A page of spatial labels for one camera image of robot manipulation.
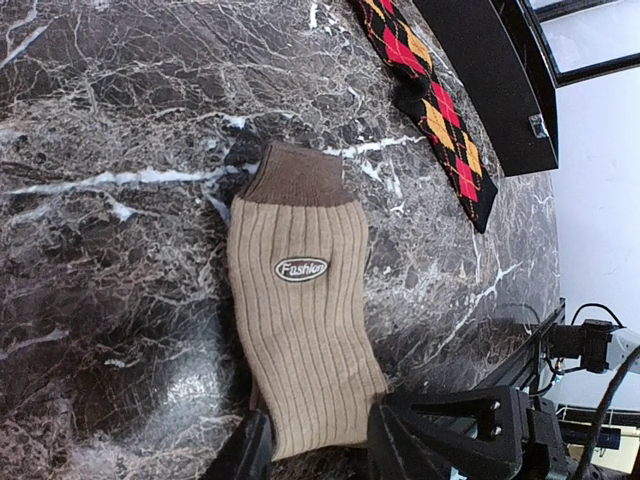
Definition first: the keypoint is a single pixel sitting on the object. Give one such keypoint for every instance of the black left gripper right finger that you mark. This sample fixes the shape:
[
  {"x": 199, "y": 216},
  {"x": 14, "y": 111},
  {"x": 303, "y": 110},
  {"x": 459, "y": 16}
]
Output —
[{"x": 393, "y": 452}]

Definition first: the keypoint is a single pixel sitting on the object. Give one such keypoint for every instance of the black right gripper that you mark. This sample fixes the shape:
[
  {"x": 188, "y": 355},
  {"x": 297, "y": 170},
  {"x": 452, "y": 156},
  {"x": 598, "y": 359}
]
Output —
[{"x": 491, "y": 433}]

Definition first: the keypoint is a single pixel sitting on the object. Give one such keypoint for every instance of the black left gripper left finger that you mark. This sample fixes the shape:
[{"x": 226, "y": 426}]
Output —
[{"x": 247, "y": 453}]

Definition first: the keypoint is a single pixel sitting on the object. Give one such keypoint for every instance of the tan brown sock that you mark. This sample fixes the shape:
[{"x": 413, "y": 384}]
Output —
[{"x": 297, "y": 250}]

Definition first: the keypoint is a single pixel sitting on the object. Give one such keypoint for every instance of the black argyle sock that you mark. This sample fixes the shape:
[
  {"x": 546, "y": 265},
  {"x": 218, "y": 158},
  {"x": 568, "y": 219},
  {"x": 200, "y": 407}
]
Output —
[{"x": 426, "y": 102}]

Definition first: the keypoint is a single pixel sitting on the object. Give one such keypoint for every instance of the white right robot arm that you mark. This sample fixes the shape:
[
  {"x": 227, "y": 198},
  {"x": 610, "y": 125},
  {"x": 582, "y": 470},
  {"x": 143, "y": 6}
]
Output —
[{"x": 598, "y": 346}]

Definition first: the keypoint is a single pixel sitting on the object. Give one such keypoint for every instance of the black glass-lid display box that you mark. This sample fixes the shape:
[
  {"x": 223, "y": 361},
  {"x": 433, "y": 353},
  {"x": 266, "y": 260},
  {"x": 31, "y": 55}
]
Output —
[{"x": 513, "y": 56}]

